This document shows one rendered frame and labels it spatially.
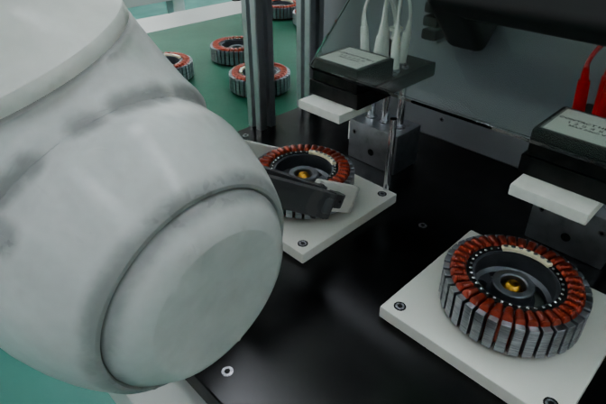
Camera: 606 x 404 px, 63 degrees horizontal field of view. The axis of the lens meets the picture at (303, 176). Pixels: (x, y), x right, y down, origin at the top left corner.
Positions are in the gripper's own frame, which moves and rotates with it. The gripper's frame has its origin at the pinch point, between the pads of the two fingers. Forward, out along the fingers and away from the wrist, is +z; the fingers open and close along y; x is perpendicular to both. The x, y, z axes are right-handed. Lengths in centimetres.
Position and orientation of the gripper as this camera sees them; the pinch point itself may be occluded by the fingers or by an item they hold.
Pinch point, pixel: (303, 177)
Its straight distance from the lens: 55.1
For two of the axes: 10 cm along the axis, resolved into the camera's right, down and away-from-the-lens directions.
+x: 3.5, -9.2, -1.6
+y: 7.0, 3.7, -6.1
